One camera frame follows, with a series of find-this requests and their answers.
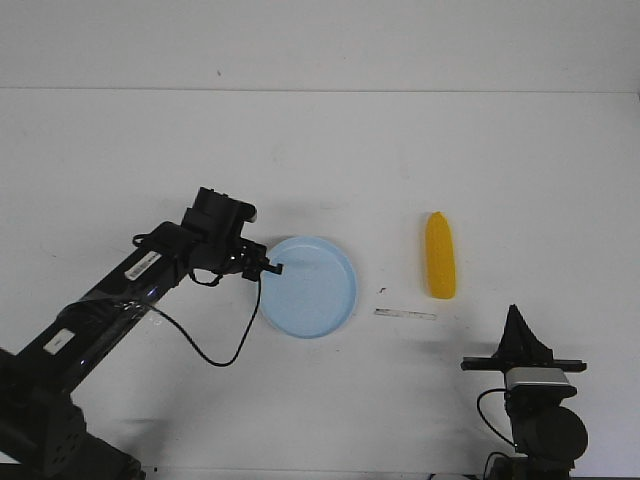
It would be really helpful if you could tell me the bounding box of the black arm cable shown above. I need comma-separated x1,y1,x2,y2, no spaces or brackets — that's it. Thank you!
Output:
131,233,264,368
476,388,516,446

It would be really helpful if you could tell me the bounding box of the yellow corn cob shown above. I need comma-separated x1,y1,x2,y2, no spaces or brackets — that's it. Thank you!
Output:
424,212,457,300

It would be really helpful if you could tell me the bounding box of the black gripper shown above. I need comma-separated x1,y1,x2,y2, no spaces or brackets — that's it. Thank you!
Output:
180,187,284,281
460,304,587,371

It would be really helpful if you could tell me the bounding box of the light blue round plate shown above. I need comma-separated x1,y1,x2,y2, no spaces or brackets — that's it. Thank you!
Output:
260,236,358,339

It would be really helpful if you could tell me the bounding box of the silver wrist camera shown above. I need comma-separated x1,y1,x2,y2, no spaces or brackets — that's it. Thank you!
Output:
504,367,577,399

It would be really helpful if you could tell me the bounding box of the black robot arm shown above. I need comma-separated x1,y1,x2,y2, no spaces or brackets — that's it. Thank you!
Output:
461,304,588,479
1,188,282,479

